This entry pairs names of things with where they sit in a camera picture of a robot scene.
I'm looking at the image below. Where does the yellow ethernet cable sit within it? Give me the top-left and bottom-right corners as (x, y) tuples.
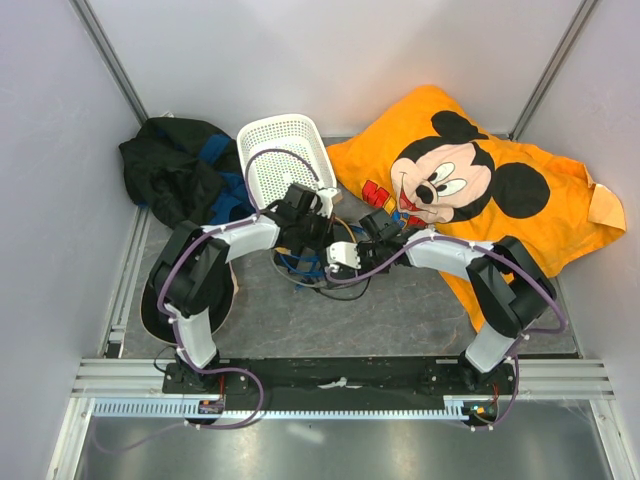
(332, 214), (366, 241)

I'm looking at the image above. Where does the grey slotted cable duct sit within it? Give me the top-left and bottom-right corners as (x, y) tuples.
(93, 398), (469, 421)

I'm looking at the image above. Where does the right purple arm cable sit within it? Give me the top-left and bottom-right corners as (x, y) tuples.
(324, 234), (569, 434)

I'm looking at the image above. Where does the blue ethernet cable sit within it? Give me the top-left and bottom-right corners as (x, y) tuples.
(274, 249), (326, 294)

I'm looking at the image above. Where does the black network switch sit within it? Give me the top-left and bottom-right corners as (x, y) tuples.
(279, 224), (371, 289)

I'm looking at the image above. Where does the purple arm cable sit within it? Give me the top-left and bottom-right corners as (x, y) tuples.
(324, 234), (569, 434)
(92, 147), (324, 454)

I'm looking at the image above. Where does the black blue jacket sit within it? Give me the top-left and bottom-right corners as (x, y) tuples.
(119, 116), (254, 229)

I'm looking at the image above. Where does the black round hat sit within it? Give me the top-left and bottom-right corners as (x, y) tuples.
(140, 264), (238, 346)

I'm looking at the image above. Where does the orange Mickey Mouse pillowcase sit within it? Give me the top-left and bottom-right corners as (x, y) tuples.
(325, 84), (628, 331)

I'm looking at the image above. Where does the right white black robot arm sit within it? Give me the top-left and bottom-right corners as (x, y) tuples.
(357, 209), (567, 394)

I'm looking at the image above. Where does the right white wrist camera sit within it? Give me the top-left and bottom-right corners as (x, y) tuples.
(325, 241), (361, 272)

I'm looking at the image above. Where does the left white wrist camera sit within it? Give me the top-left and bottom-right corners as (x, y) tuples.
(316, 187), (343, 218)

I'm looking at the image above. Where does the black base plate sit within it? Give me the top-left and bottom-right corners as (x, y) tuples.
(162, 356), (515, 410)

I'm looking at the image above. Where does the grey ethernet cable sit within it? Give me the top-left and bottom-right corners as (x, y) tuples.
(272, 249), (321, 289)

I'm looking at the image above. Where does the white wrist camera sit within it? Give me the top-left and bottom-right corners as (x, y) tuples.
(325, 241), (361, 272)
(316, 187), (343, 218)

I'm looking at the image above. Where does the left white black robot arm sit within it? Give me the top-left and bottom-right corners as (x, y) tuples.
(143, 183), (341, 393)

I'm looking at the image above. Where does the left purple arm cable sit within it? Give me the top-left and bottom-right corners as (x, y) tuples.
(92, 147), (324, 454)

